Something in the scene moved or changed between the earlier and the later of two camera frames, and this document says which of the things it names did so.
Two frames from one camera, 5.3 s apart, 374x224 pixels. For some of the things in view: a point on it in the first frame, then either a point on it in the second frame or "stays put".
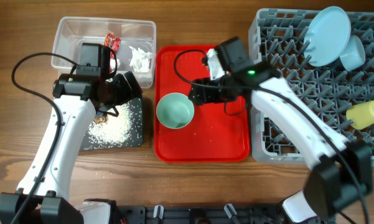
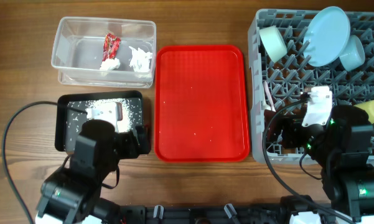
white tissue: (140, 60) stays put
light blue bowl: (353, 56) stays put
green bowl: (175, 110) → (274, 42)
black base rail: (200, 214) stays put
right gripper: (203, 95) → (292, 124)
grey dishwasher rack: (277, 37) stays put
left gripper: (126, 93) → (132, 149)
